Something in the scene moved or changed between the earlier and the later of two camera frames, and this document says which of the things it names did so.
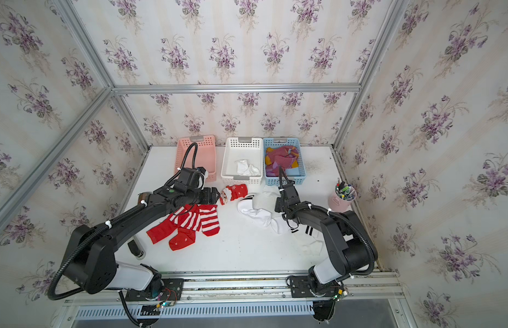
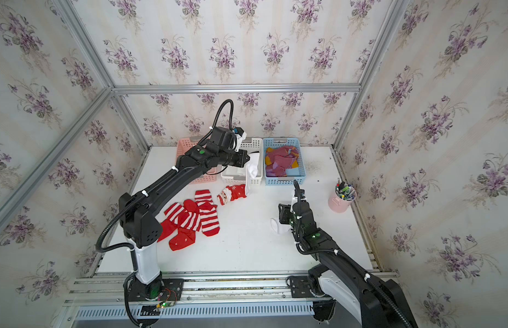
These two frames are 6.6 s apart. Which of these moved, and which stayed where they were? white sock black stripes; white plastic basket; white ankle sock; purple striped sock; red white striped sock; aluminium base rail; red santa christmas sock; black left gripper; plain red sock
Moved: white sock black stripes; white ankle sock; black left gripper
Stayed: white plastic basket; purple striped sock; aluminium base rail; red santa christmas sock; plain red sock; red white striped sock
